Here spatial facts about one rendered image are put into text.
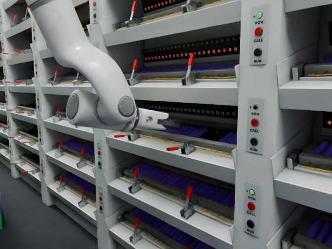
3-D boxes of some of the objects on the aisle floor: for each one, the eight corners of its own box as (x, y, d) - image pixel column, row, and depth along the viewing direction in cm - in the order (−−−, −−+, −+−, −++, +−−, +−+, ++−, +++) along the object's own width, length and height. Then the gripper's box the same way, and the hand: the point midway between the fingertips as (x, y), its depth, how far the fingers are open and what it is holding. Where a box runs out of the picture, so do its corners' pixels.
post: (108, 258, 120) (95, -222, 97) (97, 248, 127) (82, -202, 104) (146, 240, 134) (142, -185, 110) (134, 233, 140) (128, -169, 117)
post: (47, 206, 172) (28, -115, 148) (42, 201, 179) (23, -106, 155) (79, 197, 185) (66, -99, 162) (72, 193, 192) (60, -92, 168)
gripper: (107, 126, 82) (155, 133, 95) (143, 134, 70) (192, 140, 83) (112, 101, 82) (159, 111, 95) (148, 103, 70) (196, 114, 83)
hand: (170, 124), depth 87 cm, fingers open, 3 cm apart
